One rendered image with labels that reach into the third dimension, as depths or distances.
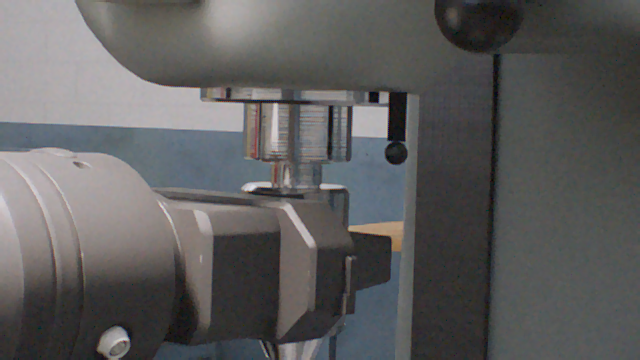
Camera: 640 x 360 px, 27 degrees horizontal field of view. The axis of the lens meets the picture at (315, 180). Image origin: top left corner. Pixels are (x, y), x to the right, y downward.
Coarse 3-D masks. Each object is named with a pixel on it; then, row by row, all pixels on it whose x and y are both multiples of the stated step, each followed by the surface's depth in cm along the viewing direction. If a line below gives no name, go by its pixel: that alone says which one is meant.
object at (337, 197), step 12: (252, 192) 56; (264, 192) 56; (276, 192) 55; (288, 192) 55; (300, 192) 55; (312, 192) 55; (324, 192) 56; (336, 192) 56; (348, 192) 57; (336, 204) 56; (348, 204) 57
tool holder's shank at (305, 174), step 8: (272, 168) 57; (280, 168) 57; (288, 168) 57; (296, 168) 56; (304, 168) 57; (312, 168) 57; (320, 168) 57; (272, 176) 57; (280, 176) 57; (288, 176) 57; (296, 176) 56; (304, 176) 57; (312, 176) 57; (320, 176) 57; (272, 184) 57; (280, 184) 57; (288, 184) 57; (296, 184) 56; (304, 184) 57; (312, 184) 57; (320, 184) 57
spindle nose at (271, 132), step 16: (256, 112) 56; (272, 112) 55; (288, 112) 55; (304, 112) 55; (320, 112) 55; (336, 112) 56; (352, 112) 57; (256, 128) 56; (272, 128) 55; (288, 128) 55; (304, 128) 55; (320, 128) 55; (336, 128) 56; (352, 128) 57; (256, 144) 56; (272, 144) 55; (288, 144) 55; (304, 144) 55; (320, 144) 55; (336, 144) 56; (272, 160) 55; (288, 160) 55; (304, 160) 55; (320, 160) 55; (336, 160) 56
